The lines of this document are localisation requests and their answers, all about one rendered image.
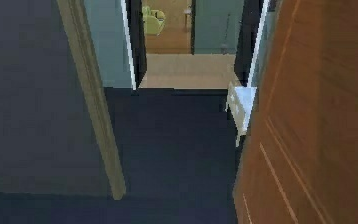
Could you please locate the green armchair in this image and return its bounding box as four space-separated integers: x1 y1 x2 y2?
142 5 167 36

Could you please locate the brown wooden door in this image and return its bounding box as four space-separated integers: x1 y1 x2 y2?
232 0 358 224

